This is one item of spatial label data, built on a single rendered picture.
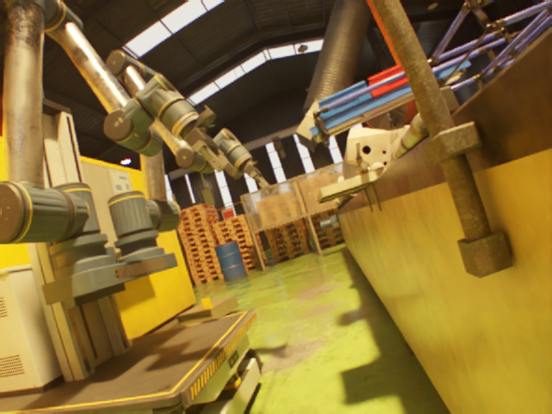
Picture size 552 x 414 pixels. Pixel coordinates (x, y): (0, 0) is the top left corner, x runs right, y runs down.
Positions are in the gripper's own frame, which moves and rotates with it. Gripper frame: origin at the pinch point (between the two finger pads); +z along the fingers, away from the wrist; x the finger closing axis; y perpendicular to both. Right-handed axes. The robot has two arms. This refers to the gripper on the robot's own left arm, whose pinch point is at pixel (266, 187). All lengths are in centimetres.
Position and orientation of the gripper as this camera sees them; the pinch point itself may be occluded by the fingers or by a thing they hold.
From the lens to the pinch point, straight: 172.4
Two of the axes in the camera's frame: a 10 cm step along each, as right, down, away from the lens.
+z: 6.5, 7.3, -2.0
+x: 2.2, 0.7, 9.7
